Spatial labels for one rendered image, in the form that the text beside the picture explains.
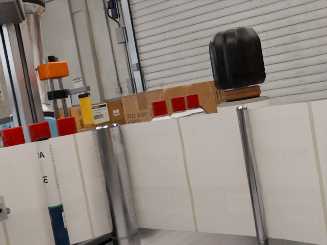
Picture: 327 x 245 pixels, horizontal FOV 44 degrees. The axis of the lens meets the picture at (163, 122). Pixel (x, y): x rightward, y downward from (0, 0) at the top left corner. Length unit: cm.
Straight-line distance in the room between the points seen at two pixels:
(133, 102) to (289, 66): 375
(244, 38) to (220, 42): 4
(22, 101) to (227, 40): 43
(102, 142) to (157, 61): 524
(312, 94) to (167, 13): 218
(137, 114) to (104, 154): 91
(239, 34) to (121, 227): 33
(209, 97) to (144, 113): 24
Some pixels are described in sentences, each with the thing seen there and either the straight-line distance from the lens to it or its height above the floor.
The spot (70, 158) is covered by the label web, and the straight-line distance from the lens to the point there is 56.
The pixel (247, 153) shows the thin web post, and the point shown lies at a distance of 45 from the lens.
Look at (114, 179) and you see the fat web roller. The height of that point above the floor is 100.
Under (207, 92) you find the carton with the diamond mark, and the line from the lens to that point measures 145.
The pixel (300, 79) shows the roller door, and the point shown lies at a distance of 504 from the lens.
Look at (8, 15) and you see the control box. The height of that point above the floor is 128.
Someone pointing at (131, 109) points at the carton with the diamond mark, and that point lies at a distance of 146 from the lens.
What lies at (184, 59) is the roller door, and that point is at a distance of 555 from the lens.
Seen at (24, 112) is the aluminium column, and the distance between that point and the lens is 85.
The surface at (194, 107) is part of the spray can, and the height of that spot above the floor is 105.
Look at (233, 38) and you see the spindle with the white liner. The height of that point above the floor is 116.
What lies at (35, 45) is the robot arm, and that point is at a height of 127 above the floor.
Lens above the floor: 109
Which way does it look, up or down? 4 degrees down
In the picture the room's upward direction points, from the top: 10 degrees counter-clockwise
